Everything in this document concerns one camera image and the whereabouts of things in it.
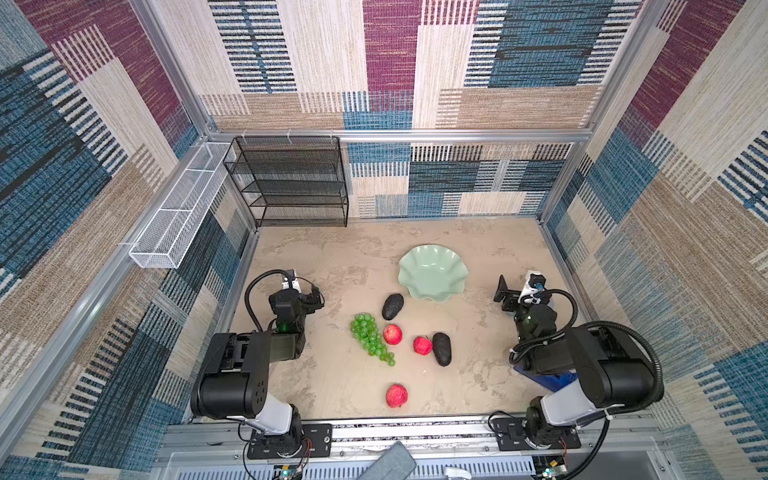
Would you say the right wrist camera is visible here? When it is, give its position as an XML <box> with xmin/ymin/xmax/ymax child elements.
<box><xmin>521</xmin><ymin>270</ymin><xmax>546</xmax><ymax>297</ymax></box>

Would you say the black wire shelf rack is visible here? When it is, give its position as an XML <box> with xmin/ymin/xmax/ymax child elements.
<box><xmin>223</xmin><ymin>136</ymin><xmax>349</xmax><ymax>228</ymax></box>

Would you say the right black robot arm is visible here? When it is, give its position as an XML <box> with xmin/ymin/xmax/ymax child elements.
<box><xmin>493</xmin><ymin>271</ymin><xmax>664</xmax><ymax>449</ymax></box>

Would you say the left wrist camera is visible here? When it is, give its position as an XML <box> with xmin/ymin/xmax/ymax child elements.
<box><xmin>281</xmin><ymin>269</ymin><xmax>301</xmax><ymax>293</ymax></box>

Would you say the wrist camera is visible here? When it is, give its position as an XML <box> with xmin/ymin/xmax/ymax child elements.
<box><xmin>521</xmin><ymin>270</ymin><xmax>546</xmax><ymax>297</ymax></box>
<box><xmin>281</xmin><ymin>269</ymin><xmax>301</xmax><ymax>293</ymax></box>

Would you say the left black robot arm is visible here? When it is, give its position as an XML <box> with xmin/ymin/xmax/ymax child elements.
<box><xmin>190</xmin><ymin>269</ymin><xmax>325</xmax><ymax>460</ymax></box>

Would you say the blue block under right arm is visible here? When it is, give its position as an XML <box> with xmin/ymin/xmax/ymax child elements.
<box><xmin>513</xmin><ymin>365</ymin><xmax>578</xmax><ymax>392</ymax></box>

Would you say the grey sponge block front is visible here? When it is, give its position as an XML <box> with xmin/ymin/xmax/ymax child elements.
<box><xmin>358</xmin><ymin>441</ymin><xmax>417</xmax><ymax>480</ymax></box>

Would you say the white mesh wall basket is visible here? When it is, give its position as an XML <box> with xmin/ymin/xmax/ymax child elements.
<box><xmin>129</xmin><ymin>142</ymin><xmax>229</xmax><ymax>269</ymax></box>

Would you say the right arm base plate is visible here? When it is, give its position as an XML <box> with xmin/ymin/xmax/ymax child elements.
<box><xmin>489</xmin><ymin>416</ymin><xmax>582</xmax><ymax>452</ymax></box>

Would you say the green grape bunch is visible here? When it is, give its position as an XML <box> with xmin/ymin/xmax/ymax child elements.
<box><xmin>350</xmin><ymin>313</ymin><xmax>396</xmax><ymax>367</ymax></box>

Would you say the pale green wavy fruit bowl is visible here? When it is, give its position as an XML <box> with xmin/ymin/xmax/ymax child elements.
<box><xmin>398</xmin><ymin>244</ymin><xmax>469</xmax><ymax>303</ymax></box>

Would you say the red apple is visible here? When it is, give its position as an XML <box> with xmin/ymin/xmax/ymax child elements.
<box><xmin>385</xmin><ymin>384</ymin><xmax>408</xmax><ymax>408</ymax></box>
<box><xmin>413</xmin><ymin>336</ymin><xmax>433</xmax><ymax>356</ymax></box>
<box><xmin>383</xmin><ymin>324</ymin><xmax>403</xmax><ymax>345</ymax></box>

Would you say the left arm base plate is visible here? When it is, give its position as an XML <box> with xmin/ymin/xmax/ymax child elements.
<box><xmin>245</xmin><ymin>423</ymin><xmax>333</xmax><ymax>460</ymax></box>

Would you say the red apple front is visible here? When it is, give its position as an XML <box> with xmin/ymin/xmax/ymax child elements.
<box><xmin>385</xmin><ymin>384</ymin><xmax>408</xmax><ymax>408</ymax></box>

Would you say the dark avocado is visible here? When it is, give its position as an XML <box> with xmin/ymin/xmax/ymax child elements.
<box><xmin>381</xmin><ymin>293</ymin><xmax>404</xmax><ymax>321</ymax></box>
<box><xmin>432</xmin><ymin>332</ymin><xmax>452</xmax><ymax>367</ymax></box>

